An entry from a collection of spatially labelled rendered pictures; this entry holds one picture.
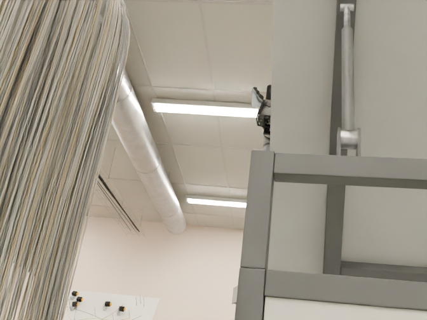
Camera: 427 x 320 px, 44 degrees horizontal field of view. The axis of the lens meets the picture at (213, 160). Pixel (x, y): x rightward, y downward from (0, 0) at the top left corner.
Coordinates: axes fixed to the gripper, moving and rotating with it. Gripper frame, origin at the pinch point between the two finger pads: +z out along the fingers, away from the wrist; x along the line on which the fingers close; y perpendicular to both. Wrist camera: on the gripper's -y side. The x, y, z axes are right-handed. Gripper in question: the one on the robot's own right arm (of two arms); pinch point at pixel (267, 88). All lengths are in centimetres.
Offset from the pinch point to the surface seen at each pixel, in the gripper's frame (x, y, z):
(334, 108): -26, 31, 43
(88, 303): 242, 43, -430
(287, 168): -22, 59, 69
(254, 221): -19, 69, 69
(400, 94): -40, 24, 42
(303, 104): -19, 29, 41
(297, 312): -28, 81, 69
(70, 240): 17, 75, 57
